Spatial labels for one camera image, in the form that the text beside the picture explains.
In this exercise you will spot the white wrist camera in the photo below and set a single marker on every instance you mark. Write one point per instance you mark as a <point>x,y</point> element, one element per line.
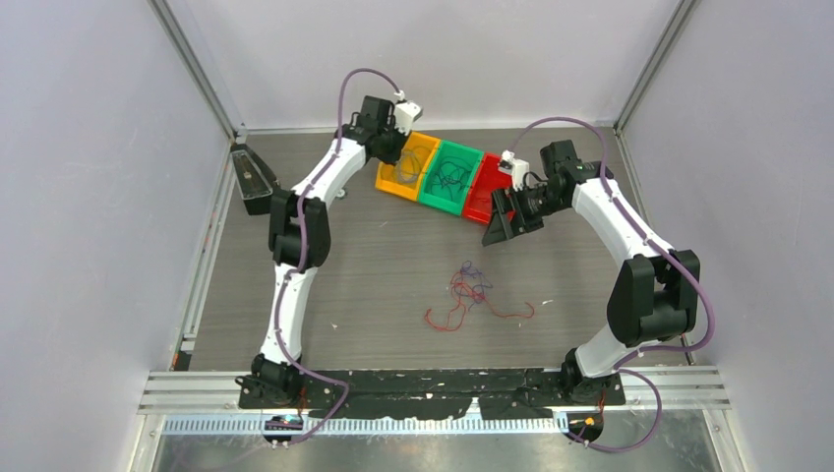
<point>406,113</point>
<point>514,167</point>

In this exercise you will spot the green plastic bin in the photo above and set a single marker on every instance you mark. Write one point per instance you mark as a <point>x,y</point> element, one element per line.
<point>449,177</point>

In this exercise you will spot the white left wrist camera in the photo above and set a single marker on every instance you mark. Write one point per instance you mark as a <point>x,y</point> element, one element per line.
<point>406,113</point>

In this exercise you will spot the black wedge stand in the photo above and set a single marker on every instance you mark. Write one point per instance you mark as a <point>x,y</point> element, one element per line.
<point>255,178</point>

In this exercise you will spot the perforated metal cable rail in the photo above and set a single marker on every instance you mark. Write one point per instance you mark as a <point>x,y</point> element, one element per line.
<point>289,424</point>

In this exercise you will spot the red plastic bin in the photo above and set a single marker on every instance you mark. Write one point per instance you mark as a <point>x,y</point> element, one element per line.
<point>489,177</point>

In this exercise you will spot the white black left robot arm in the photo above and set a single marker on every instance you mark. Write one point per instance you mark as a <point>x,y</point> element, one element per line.
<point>299,239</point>

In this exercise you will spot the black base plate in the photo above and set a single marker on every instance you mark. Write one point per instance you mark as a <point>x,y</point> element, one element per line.
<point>525,393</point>

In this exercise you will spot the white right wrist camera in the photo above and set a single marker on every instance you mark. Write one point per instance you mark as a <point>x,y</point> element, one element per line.
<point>514,167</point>

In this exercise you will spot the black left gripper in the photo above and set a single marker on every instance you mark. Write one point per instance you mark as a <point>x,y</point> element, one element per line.
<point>392,157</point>

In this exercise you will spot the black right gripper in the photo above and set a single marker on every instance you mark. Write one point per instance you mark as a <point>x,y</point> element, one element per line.
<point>499,228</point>

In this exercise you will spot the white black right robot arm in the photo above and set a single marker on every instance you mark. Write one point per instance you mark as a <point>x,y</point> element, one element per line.
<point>653,299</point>

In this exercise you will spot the yellow plastic bin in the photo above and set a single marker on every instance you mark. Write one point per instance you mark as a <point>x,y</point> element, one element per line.
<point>404,179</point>

